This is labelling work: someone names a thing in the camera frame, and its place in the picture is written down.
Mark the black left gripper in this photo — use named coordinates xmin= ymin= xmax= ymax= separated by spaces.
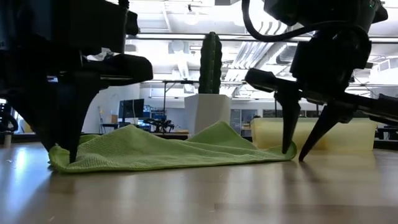
xmin=0 ymin=0 xmax=154 ymax=163

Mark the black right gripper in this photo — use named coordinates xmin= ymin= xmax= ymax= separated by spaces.
xmin=244 ymin=30 xmax=398 ymax=162

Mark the lime green microfiber towel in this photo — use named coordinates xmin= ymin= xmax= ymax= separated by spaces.
xmin=48 ymin=120 xmax=298 ymax=174

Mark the yellow translucent basket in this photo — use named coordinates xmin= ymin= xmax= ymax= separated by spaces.
xmin=250 ymin=117 xmax=379 ymax=152

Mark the black computer monitor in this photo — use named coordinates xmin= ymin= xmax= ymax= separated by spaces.
xmin=119 ymin=98 xmax=146 ymax=119

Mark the white plant pot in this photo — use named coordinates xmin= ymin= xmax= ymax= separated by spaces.
xmin=183 ymin=93 xmax=232 ymax=138

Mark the green cactus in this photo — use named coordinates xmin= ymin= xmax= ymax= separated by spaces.
xmin=198 ymin=31 xmax=223 ymax=95

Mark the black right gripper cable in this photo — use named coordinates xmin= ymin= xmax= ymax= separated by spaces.
xmin=241 ymin=0 xmax=373 ymax=43

